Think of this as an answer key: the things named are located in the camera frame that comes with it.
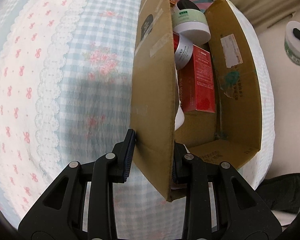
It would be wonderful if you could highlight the cardboard box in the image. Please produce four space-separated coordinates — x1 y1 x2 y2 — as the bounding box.
130 0 262 202

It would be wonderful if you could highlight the red carton box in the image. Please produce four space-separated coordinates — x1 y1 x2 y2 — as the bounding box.
178 46 216 113

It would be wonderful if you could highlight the red lid silver jar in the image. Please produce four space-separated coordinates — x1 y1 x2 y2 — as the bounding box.
173 33 193 70

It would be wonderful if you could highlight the black lid white jar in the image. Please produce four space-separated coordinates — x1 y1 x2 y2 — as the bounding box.
172 0 200 12

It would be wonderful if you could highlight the blue checked bed sheet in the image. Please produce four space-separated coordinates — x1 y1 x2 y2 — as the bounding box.
0 0 275 239

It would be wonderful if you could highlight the light green cream jar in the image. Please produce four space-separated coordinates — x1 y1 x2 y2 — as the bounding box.
172 9 211 46

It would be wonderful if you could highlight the white jar green band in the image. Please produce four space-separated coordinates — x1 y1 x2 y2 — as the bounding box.
284 21 300 66

